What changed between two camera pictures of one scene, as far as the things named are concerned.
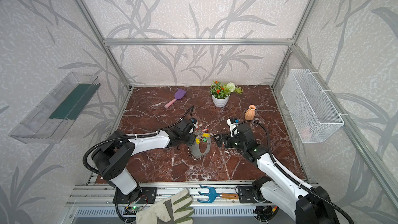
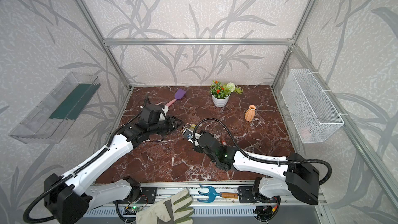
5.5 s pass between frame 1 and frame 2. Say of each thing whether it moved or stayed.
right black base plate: stayed
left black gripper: moved
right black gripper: moved
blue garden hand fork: stayed
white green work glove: stayed
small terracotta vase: stayed
